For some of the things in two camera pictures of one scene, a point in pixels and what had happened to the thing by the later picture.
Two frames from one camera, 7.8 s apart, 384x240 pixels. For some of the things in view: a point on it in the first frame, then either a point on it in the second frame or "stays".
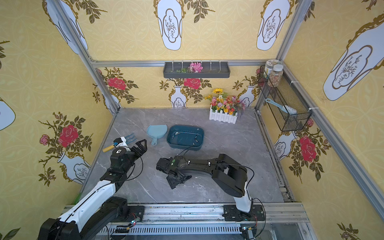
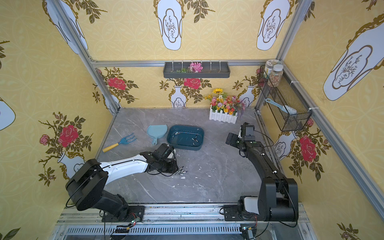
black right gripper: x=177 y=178 -> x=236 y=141
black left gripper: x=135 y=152 -> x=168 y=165
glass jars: x=276 y=76 stays
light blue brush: x=286 y=108 stays
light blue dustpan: x=155 y=131 stays
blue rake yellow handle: x=128 y=139 stays
